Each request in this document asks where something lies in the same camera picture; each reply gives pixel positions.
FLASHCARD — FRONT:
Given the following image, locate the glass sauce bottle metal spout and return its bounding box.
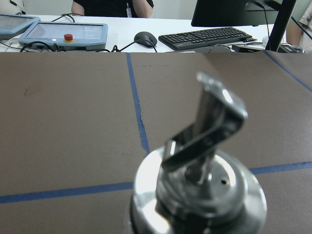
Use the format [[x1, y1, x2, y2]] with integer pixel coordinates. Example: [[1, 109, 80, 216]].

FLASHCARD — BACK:
[[124, 72, 267, 234]]

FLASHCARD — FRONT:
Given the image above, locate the black computer mouse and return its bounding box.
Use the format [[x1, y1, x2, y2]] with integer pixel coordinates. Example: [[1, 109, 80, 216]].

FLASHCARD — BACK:
[[134, 31, 157, 48]]

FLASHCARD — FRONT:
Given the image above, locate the black computer keyboard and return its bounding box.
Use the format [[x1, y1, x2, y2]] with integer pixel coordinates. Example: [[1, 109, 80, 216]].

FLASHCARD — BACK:
[[158, 27, 252, 51]]

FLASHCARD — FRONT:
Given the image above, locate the person in black shirt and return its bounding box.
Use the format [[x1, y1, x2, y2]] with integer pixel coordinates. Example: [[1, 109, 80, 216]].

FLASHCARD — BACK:
[[71, 0, 154, 18]]

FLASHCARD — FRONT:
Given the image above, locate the black monitor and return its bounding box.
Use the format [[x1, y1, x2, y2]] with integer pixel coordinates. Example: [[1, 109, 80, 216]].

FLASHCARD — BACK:
[[191, 0, 296, 52]]

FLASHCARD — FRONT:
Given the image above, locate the blue teach pendant tablet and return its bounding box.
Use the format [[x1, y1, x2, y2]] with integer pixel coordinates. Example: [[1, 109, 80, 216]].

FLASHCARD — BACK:
[[0, 14, 40, 40]]

